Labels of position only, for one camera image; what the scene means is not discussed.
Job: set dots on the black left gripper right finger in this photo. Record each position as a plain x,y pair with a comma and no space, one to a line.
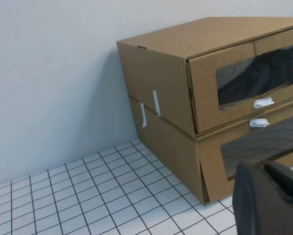
287,180

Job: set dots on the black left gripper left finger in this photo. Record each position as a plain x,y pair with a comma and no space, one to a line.
251,203

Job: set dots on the white tape strip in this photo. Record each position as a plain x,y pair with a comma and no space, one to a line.
143,115
156,101

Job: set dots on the white grid-patterned tablecloth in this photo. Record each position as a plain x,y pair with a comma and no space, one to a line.
87,195

